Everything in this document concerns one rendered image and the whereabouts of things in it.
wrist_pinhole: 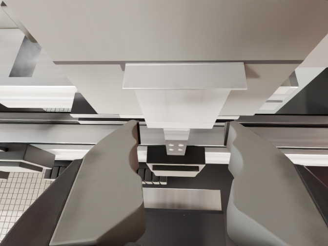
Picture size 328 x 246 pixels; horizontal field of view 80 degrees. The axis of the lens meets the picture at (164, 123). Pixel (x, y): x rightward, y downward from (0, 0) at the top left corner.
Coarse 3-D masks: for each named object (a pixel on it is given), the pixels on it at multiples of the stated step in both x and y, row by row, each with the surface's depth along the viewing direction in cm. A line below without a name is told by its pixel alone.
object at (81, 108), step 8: (80, 96) 25; (72, 104) 24; (80, 104) 24; (88, 104) 24; (72, 112) 24; (80, 112) 24; (88, 112) 24; (96, 112) 24; (80, 120) 26; (88, 120) 26; (96, 120) 26; (104, 120) 26; (112, 120) 25; (120, 120) 25; (128, 120) 25; (136, 120) 25; (144, 120) 25; (216, 120) 25; (224, 120) 25; (232, 120) 25
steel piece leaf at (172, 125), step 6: (150, 126) 26; (156, 126) 26; (162, 126) 26; (168, 126) 26; (174, 126) 26; (180, 126) 26; (186, 126) 26; (192, 126) 26; (198, 126) 25; (204, 126) 25; (210, 126) 25
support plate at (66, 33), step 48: (48, 0) 10; (96, 0) 10; (144, 0) 10; (192, 0) 10; (240, 0) 10; (288, 0) 10; (48, 48) 13; (96, 48) 13; (144, 48) 13; (192, 48) 13; (240, 48) 13; (288, 48) 13; (96, 96) 19; (240, 96) 18
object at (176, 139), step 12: (168, 132) 27; (180, 132) 27; (168, 144) 33; (180, 144) 32; (156, 156) 40; (168, 156) 40; (180, 156) 40; (192, 156) 40; (204, 156) 40; (156, 168) 40; (168, 168) 40; (180, 168) 40; (192, 168) 40
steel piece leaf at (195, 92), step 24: (144, 72) 14; (168, 72) 14; (192, 72) 14; (216, 72) 14; (240, 72) 14; (144, 96) 19; (168, 96) 18; (192, 96) 18; (216, 96) 18; (168, 120) 24; (192, 120) 24
